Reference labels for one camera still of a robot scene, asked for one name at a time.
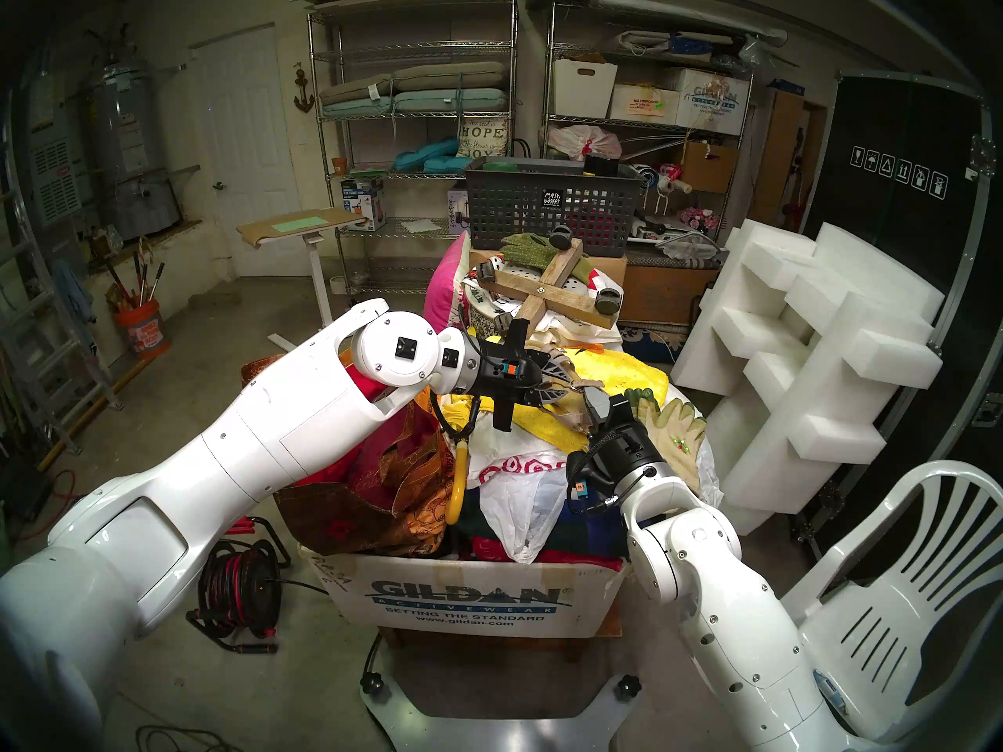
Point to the large Gildan activewear carton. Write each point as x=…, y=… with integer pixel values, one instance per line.
x=470, y=601

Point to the Hope print pillow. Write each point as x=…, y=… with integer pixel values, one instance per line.
x=482, y=135

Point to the white foam packing insert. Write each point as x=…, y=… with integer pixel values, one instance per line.
x=846, y=343

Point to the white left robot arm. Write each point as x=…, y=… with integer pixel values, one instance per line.
x=258, y=445

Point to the aluminium ladder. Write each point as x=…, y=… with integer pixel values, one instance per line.
x=47, y=343

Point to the white plastic chair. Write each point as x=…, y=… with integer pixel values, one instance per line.
x=885, y=641

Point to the tan green-tipped garden glove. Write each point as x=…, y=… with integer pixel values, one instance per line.
x=678, y=437

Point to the white panel door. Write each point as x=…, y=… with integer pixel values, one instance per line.
x=243, y=131

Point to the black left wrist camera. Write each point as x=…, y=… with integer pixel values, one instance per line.
x=509, y=366

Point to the tan seat cushion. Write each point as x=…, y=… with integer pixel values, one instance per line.
x=450, y=75

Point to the dark plastic mesh basket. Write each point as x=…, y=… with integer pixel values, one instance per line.
x=509, y=202

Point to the brown wooden cabinet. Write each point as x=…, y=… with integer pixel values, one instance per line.
x=776, y=155

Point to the red fabric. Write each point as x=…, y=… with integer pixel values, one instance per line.
x=564, y=558

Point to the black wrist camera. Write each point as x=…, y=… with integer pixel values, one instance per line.
x=580, y=476
x=509, y=366

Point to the pink white pillow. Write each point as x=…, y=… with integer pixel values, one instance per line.
x=443, y=288

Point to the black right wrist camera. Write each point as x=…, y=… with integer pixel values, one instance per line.
x=580, y=476

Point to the white red-target plastic bag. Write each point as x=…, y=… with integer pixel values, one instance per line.
x=517, y=515

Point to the orange patterned ribbon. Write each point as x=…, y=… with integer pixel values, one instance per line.
x=258, y=364

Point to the teal blue cushion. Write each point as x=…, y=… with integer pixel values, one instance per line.
x=423, y=157

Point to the grey water heater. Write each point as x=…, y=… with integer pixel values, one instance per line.
x=125, y=147

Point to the pink artificial flowers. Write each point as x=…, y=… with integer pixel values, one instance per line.
x=697, y=218

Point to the pale plastic shelf bag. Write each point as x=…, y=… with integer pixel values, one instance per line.
x=580, y=141

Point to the flat brown cardboard box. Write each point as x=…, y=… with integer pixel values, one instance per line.
x=611, y=269

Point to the white overbed table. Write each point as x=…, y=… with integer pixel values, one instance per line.
x=316, y=280

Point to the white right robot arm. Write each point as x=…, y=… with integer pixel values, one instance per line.
x=729, y=625

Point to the yellow towel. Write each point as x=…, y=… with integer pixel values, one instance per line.
x=635, y=374

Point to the small white Gildan box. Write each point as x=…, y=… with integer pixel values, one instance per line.
x=713, y=100

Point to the black star knob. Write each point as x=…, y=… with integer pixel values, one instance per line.
x=627, y=686
x=376, y=684

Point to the white labelled cardboard box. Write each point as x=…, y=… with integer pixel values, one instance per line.
x=639, y=104

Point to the anchor wall decoration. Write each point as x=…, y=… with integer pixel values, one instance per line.
x=303, y=100

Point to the grey furnace unit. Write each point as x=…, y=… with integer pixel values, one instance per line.
x=55, y=178

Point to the mint seat cushion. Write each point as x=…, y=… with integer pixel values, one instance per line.
x=450, y=100

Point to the black flight case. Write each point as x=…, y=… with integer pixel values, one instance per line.
x=901, y=131

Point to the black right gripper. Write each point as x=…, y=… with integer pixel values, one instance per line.
x=627, y=449

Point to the wooden cross caster dolly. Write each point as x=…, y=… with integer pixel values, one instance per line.
x=548, y=288

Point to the brown wooden chest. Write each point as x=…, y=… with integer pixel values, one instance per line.
x=666, y=292

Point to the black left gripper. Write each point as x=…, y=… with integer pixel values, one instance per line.
x=509, y=374

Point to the green knit glove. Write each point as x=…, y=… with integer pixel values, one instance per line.
x=529, y=249

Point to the blue white product box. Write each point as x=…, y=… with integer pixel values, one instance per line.
x=364, y=206

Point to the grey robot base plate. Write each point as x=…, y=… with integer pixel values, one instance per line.
x=501, y=735

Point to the black yellow small box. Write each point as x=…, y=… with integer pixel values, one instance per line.
x=602, y=167

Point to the orange plastic bucket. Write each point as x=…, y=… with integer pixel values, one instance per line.
x=145, y=331

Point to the blue white patterned cloth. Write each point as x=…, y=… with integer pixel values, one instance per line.
x=650, y=341

